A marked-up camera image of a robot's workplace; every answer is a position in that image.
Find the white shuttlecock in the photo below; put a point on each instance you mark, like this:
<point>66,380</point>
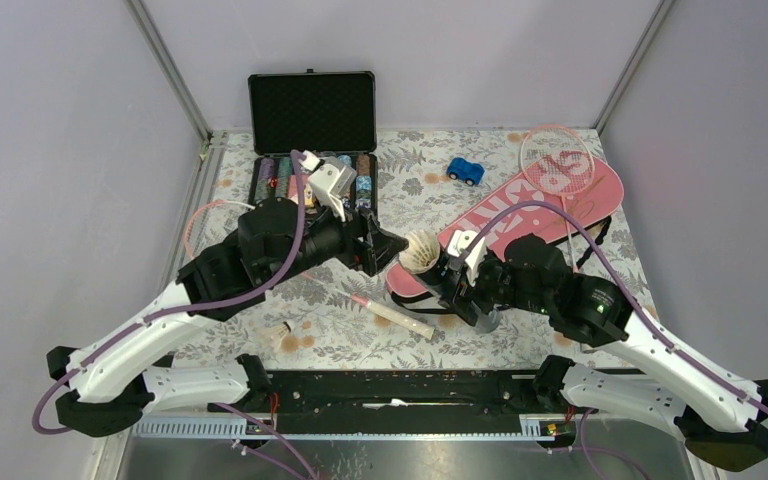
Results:
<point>422,252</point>
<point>275,335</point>

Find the black shuttlecock tube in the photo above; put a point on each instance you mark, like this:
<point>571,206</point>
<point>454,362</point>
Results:
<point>431,280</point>

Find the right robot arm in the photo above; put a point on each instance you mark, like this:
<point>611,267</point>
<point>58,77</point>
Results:
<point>718,416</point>

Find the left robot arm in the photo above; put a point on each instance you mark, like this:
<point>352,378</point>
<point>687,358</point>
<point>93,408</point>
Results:
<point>108,386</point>

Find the blue toy car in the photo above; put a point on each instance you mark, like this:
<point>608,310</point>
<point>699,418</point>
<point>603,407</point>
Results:
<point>465,171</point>

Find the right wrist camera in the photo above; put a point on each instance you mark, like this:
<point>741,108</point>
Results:
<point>466,249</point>

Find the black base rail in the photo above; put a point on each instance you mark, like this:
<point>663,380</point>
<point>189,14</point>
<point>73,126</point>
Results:
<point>401,402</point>

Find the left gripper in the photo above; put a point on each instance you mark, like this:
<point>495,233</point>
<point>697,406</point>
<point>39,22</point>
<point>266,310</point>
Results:
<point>379,247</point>

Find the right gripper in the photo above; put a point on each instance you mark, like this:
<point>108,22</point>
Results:
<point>458,299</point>

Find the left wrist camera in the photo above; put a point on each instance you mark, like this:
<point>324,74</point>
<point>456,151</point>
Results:
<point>329,180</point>

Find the black poker chip case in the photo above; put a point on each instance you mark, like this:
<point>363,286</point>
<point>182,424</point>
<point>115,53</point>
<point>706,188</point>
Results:
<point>332,114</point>

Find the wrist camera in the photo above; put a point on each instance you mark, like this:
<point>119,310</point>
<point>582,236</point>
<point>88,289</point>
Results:
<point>329,180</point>
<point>466,249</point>

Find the pink racket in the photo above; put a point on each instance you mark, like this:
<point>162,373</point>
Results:
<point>555,160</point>
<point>212,221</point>

